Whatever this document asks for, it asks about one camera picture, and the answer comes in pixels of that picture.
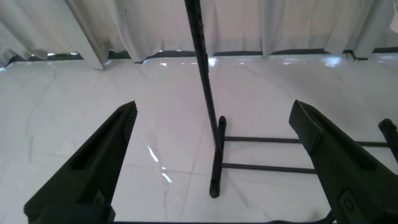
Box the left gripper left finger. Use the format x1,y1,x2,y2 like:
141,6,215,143
23,100,138,223

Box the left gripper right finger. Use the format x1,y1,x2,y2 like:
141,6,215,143
288,99,398,223

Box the black clothes rack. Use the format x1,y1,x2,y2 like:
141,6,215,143
183,0,398,199

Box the white curtain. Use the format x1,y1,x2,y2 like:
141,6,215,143
0,0,398,70

